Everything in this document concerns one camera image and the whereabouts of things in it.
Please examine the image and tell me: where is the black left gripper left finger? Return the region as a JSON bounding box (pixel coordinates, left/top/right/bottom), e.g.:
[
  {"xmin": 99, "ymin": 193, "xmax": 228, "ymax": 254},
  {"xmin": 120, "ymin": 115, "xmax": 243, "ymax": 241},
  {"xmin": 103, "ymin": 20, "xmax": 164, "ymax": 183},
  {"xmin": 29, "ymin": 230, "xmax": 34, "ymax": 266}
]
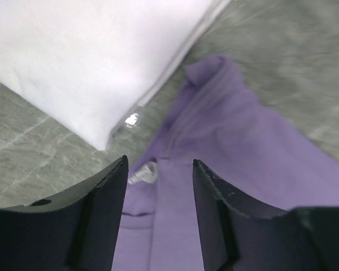
[{"xmin": 0, "ymin": 156, "xmax": 128, "ymax": 270}]

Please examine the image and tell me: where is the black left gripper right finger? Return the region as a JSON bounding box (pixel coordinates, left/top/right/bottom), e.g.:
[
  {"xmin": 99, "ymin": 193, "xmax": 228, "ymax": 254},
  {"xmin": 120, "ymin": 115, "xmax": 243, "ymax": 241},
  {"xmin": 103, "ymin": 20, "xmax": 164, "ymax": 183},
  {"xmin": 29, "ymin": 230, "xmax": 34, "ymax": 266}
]
[{"xmin": 193, "ymin": 160, "xmax": 339, "ymax": 270}]

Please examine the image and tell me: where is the purple t shirt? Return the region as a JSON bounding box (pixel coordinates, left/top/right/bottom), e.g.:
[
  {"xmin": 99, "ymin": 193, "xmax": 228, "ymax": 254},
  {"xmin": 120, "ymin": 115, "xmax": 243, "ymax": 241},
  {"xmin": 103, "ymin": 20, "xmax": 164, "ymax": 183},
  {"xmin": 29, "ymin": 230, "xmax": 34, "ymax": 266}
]
[{"xmin": 112, "ymin": 55, "xmax": 339, "ymax": 270}]

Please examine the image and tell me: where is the folded white t shirt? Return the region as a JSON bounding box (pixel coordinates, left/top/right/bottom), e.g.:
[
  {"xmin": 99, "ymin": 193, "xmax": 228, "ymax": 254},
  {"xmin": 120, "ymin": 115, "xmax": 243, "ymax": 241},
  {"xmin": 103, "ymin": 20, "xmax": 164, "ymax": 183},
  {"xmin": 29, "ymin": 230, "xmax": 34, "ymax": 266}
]
[{"xmin": 0, "ymin": 1, "xmax": 228, "ymax": 151}]

